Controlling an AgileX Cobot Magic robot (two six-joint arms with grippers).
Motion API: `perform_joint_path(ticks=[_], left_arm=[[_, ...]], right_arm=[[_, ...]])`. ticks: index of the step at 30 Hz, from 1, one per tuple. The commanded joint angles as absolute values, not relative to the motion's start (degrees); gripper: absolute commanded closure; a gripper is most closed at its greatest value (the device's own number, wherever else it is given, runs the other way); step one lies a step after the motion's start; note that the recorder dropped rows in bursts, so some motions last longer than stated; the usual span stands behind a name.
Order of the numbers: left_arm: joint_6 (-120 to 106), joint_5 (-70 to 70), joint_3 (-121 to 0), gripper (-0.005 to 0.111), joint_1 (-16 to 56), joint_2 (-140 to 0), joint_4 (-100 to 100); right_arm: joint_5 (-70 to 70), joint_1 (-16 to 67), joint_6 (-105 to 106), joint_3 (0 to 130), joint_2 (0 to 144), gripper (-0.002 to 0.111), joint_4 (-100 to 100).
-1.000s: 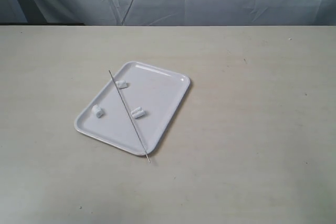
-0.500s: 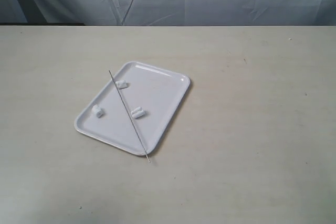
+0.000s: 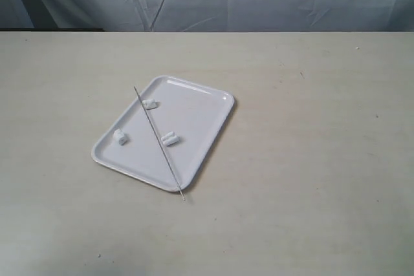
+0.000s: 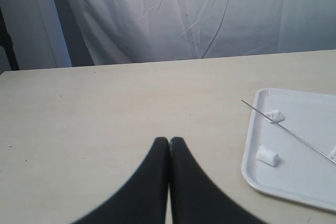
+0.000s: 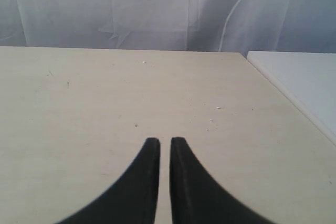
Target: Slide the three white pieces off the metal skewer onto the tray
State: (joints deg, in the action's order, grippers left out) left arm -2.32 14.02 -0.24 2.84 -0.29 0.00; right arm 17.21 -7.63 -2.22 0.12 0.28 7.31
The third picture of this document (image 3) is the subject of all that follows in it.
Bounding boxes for white marshmallow top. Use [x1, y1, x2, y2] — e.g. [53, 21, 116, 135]
[161, 131, 179, 146]

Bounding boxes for white marshmallow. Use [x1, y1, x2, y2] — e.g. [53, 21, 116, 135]
[161, 131, 179, 146]
[113, 129, 128, 145]
[141, 98, 158, 110]

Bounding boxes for white marshmallow bottom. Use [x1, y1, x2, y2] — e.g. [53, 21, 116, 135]
[141, 98, 158, 110]

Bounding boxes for thin metal skewer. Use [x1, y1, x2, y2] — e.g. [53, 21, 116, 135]
[133, 86, 186, 202]

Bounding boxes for white rectangular plastic tray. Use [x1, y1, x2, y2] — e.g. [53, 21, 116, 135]
[91, 76, 235, 192]

